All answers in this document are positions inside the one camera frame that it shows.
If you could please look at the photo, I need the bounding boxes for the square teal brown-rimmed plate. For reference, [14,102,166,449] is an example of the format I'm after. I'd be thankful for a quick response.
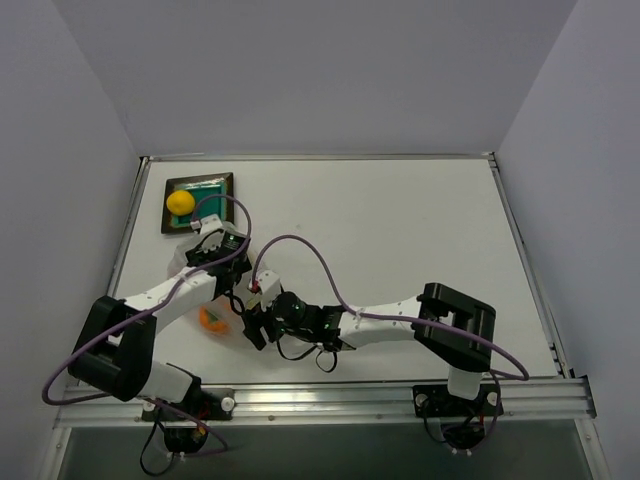
[160,172,235,235]

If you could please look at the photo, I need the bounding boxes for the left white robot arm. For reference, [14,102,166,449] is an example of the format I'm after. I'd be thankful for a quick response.
[67,224,251,419]

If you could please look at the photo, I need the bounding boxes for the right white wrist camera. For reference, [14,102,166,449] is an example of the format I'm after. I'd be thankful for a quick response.
[249,270,282,310]

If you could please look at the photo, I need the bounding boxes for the yellow fake lemon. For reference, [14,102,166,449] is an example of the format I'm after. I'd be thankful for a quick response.
[165,190,196,217]

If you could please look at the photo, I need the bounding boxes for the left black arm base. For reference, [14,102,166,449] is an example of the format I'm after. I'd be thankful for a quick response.
[140,379,236,457]

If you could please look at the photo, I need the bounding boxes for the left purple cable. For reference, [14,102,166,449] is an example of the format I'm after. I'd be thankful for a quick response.
[41,194,254,459]

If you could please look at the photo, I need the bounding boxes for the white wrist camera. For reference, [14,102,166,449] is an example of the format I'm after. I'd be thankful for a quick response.
[249,270,282,310]
[190,214,224,235]

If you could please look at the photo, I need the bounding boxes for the aluminium front rail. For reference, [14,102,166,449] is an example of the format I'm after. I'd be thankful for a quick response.
[55,378,596,428]

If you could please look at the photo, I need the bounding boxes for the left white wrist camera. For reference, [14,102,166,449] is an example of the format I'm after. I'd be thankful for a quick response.
[190,214,224,235]

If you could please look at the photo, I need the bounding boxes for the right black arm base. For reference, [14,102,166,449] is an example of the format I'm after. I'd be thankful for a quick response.
[412,385,504,457]

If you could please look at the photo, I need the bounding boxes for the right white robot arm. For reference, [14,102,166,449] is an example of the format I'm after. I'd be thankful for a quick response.
[240,283,496,413]

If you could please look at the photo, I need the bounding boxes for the orange fake fruit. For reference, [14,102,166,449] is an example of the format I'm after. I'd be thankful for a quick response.
[198,307,232,336]

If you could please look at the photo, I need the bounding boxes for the translucent plastic bag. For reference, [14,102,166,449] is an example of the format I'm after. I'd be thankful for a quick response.
[167,220,260,348]

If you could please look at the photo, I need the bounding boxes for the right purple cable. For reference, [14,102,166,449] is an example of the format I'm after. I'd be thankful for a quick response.
[252,234,531,449]

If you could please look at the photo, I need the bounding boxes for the purple cable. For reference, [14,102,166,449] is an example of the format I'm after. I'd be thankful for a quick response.
[252,234,531,449]
[41,194,254,459]

